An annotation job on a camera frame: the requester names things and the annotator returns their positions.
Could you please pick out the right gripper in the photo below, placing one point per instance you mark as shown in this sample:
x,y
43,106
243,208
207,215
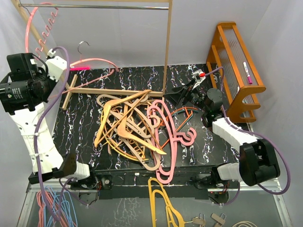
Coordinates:
x,y
176,97

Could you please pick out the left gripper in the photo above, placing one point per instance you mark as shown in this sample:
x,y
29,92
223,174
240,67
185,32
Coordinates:
x,y
53,76

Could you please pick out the pink wavy wire hanger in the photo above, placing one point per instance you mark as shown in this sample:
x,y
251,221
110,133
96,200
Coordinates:
x,y
41,39

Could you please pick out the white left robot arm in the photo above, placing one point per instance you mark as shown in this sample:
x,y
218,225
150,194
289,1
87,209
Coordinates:
x,y
24,91

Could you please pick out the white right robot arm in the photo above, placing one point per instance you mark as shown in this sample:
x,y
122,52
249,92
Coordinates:
x,y
257,158

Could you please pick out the pink tape strip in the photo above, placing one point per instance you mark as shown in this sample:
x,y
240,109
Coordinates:
x,y
80,68

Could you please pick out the beige flat plastic hanger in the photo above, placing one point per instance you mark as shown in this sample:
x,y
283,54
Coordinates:
x,y
133,101

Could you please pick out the orange wooden shelf rack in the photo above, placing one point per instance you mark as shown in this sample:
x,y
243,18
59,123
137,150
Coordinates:
x,y
228,51

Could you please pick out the pink white marker pen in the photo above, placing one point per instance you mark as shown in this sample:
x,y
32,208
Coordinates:
x,y
247,73

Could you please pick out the orange plastic curved hanger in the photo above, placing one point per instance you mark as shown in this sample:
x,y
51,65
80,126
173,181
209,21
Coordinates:
x,y
139,128

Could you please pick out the yellow plastic hanger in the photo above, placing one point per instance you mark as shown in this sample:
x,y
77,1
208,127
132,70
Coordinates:
x,y
162,207

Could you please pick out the beige clip left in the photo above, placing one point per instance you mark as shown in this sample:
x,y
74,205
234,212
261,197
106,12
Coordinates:
x,y
200,220

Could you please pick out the beige clip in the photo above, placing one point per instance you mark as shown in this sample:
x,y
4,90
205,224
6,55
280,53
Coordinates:
x,y
220,220
200,220

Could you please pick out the beige clip right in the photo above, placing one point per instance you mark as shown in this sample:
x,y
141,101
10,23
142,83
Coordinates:
x,y
220,220

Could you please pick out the cream hanger bottom edge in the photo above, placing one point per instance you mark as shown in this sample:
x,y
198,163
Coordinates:
x,y
244,224

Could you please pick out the wooden garment rack frame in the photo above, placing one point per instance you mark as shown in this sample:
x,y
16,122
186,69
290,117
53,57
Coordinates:
x,y
70,89

